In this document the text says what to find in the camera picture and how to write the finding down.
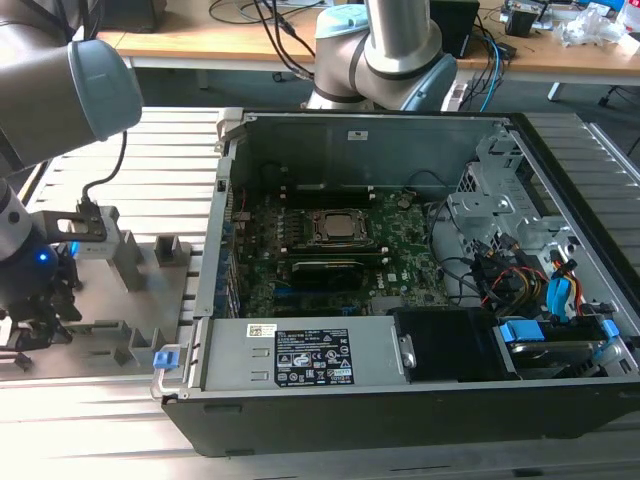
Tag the black chair base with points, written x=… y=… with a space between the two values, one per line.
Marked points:
x=620 y=95

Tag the silver hard disk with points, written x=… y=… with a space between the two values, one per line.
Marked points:
x=545 y=352

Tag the black power supply label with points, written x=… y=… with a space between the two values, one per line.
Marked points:
x=315 y=357

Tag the grey parts rack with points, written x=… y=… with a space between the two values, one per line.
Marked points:
x=150 y=300

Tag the RAM slot white clips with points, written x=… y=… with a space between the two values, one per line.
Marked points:
x=330 y=198
x=330 y=188
x=335 y=249
x=382 y=260

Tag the silver metal latch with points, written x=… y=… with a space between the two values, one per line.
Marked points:
x=407 y=350

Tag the black bag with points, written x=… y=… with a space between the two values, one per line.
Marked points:
x=135 y=17

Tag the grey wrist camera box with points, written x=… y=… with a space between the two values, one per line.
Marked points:
x=112 y=230

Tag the clear plastic bag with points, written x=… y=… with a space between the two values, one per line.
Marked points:
x=590 y=25

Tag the blue disk carrier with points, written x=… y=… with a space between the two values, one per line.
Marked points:
x=520 y=331

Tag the green motherboard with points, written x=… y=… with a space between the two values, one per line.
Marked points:
x=410 y=240

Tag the black graphics card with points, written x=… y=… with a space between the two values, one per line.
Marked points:
x=325 y=275

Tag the RAM slot black clips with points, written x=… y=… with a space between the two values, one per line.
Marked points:
x=330 y=193
x=330 y=204
x=335 y=254
x=335 y=244

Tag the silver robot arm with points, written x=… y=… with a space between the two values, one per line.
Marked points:
x=50 y=100

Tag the white power strip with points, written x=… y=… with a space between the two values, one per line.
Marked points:
x=452 y=97

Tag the silver power supply unit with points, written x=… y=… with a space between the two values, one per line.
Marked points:
x=235 y=360

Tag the small black device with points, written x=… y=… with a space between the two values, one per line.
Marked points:
x=522 y=22

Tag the black box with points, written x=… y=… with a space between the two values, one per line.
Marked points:
x=452 y=25

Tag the silver CPU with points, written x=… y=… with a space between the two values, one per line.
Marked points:
x=345 y=225

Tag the white barcode sticker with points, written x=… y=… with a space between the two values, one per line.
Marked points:
x=261 y=330

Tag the black plastic shroud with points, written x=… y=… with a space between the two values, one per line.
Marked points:
x=450 y=345

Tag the small white case label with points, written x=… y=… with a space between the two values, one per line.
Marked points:
x=356 y=135

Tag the blue plastic latch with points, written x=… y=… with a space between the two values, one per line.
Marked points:
x=166 y=360

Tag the open black PC case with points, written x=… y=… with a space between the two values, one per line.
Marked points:
x=350 y=425

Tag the light wooden desk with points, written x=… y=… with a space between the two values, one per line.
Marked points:
x=200 y=40

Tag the small black adapter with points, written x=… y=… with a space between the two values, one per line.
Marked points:
x=509 y=52

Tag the grey chipset heatsink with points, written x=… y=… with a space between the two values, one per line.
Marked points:
x=386 y=305

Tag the silver coin battery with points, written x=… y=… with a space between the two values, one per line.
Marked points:
x=404 y=203

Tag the blue expansion slot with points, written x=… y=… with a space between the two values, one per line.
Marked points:
x=281 y=291

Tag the silver drive cage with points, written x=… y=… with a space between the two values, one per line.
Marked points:
x=480 y=205

